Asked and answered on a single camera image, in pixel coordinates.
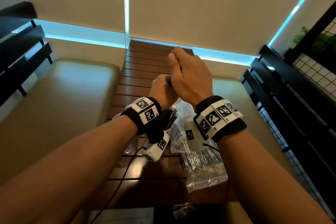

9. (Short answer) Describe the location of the clear plastic zip bag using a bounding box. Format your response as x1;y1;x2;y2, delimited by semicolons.
168;98;228;193

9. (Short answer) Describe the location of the black cable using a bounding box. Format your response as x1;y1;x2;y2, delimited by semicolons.
89;147;147;224
202;143;220;152

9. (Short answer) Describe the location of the crumpled clear wrapper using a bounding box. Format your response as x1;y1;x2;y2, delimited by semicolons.
172;202;196;219

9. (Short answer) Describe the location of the green plant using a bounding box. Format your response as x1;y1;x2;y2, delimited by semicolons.
293;26;336;54

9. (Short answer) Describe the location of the black framed wire grid panel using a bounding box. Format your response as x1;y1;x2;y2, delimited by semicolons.
285;0;336;75

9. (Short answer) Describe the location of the black slatted bench backrest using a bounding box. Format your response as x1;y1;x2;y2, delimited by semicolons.
0;1;53;106
241;44;336;219

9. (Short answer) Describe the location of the transparent plastic cup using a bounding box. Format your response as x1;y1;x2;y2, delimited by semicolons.
115;136;140;168

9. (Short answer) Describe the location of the person's left hand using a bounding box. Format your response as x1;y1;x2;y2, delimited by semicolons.
149;74;179;111

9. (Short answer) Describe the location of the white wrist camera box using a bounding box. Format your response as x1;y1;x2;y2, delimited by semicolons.
141;131;170;162
183;120;208;152

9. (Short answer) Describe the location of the person's right hand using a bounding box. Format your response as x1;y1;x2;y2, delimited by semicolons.
167;47;214;107

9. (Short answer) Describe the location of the black wristband with white markers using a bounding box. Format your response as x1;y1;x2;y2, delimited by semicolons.
120;97;165;144
193;96;247;143

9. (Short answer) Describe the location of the person's right forearm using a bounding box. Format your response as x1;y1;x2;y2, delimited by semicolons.
216;128;334;224

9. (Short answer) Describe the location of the person's left forearm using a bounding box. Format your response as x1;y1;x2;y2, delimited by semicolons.
0;115;139;224

